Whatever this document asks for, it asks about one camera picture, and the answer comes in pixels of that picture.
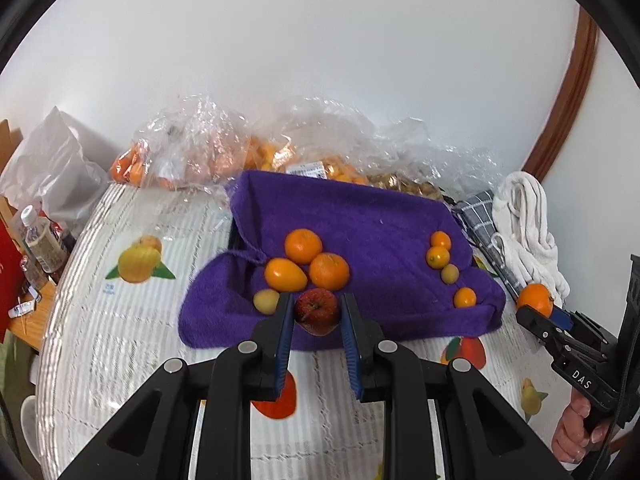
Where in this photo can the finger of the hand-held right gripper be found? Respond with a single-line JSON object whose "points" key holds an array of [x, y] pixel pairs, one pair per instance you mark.
{"points": [[560, 319], [537, 327]]}

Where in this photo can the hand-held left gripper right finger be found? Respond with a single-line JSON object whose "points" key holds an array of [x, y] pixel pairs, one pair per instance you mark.
{"points": [[350, 345]]}

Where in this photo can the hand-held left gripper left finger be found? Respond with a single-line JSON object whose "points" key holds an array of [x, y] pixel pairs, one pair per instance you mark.
{"points": [[285, 340]]}

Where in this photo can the red apple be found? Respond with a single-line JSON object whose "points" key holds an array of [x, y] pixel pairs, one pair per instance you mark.
{"points": [[316, 311]]}

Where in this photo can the small yellow-green fruit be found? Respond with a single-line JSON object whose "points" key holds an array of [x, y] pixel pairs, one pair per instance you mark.
{"points": [[450, 273], [266, 301]]}

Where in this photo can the small orange kumquat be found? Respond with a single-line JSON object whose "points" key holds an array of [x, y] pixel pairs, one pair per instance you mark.
{"points": [[465, 297], [438, 256], [441, 240]]}

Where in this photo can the person's right hand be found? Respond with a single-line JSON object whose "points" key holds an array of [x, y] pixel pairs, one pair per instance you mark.
{"points": [[570, 435]]}

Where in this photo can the purple towel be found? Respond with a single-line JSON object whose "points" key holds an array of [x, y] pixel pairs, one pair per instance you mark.
{"points": [[390, 260]]}

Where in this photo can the white towel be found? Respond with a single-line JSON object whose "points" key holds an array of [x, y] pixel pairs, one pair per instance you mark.
{"points": [[525, 230]]}

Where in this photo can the grey checked cloth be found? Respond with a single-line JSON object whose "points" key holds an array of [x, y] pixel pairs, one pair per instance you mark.
{"points": [[477, 220]]}

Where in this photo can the clear plastic bag of longans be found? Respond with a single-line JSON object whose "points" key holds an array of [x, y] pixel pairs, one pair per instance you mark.
{"points": [[410, 185]]}

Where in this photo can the clear plastic bag of oranges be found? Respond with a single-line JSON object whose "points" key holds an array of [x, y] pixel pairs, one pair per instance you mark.
{"points": [[200, 160]]}

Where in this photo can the dark sauce bottle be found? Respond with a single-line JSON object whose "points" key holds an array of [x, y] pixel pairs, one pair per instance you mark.
{"points": [[62, 236]]}

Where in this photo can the wooden side table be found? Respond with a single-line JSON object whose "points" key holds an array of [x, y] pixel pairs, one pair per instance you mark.
{"points": [[30, 325]]}

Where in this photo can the clear plastic bottle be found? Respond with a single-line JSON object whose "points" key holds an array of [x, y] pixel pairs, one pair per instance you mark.
{"points": [[40, 245]]}

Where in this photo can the small red-capped bottle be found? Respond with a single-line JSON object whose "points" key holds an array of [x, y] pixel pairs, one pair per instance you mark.
{"points": [[30, 272]]}

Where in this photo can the small white tube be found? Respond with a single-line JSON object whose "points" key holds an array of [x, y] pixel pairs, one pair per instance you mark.
{"points": [[20, 308]]}

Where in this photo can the green cloth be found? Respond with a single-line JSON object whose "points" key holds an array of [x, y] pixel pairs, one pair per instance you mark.
{"points": [[12, 385]]}

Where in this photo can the white plastic bag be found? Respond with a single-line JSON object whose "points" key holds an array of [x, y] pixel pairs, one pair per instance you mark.
{"points": [[55, 170]]}

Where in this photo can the red box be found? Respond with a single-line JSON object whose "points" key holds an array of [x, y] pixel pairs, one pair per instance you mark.
{"points": [[5, 270]]}

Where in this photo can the brown cardboard box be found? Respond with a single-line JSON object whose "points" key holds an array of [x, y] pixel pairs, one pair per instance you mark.
{"points": [[5, 132]]}

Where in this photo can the brown wooden door frame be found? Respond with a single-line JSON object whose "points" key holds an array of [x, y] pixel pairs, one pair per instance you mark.
{"points": [[565, 100]]}

